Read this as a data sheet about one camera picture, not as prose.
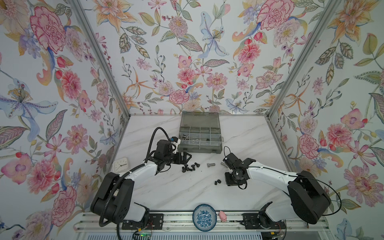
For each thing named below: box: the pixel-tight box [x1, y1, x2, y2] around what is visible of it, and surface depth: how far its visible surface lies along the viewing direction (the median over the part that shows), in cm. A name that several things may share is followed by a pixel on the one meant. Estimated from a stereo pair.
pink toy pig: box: [218, 210, 227, 222], surface depth 77 cm
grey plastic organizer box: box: [177, 111, 224, 154], surface depth 107 cm
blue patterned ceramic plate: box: [192, 204, 218, 232], surface depth 76 cm
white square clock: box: [112, 157, 129, 174], surface depth 95 cm
